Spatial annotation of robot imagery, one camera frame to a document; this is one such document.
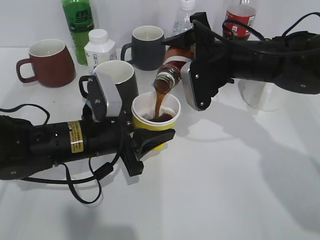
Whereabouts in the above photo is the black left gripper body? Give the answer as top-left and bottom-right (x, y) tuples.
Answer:
(82, 105), (144, 176)

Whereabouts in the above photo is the dark grey mug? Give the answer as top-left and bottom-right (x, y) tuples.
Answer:
(120, 25), (166, 71)

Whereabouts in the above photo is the yellow paper cup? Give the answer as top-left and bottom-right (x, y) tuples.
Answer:
(131, 91), (181, 152)

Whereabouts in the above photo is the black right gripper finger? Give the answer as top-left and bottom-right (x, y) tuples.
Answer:
(161, 29), (196, 50)
(180, 61), (234, 111)

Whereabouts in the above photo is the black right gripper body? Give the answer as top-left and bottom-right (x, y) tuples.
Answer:
(190, 11), (234, 83)

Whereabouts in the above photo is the brown coffee drink bottle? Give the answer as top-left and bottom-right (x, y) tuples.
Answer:
(153, 45), (196, 94)

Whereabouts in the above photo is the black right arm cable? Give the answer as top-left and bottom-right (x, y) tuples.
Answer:
(221, 11), (320, 42)

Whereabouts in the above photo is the red label cola bottle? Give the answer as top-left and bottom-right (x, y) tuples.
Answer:
(225, 0), (258, 41)

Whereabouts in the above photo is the dark red mug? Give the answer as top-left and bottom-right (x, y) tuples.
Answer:
(16, 39), (76, 88)

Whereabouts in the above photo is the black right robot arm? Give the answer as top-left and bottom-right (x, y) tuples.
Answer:
(162, 12), (320, 111)

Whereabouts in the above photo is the black mug white interior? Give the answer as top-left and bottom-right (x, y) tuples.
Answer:
(92, 60), (139, 114)

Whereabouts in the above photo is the white milk bottle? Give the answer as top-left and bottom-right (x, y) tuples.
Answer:
(84, 29), (117, 73)

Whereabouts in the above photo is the clear water bottle green label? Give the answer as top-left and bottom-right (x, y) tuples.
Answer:
(172, 0), (196, 36)

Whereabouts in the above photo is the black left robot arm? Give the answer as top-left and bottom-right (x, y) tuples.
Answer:
(0, 72), (175, 181)

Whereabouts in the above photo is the green soda bottle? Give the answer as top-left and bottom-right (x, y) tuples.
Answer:
(61, 0), (95, 65)

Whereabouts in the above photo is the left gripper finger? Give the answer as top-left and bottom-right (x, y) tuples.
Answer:
(86, 72), (122, 122)
(131, 128), (176, 159)

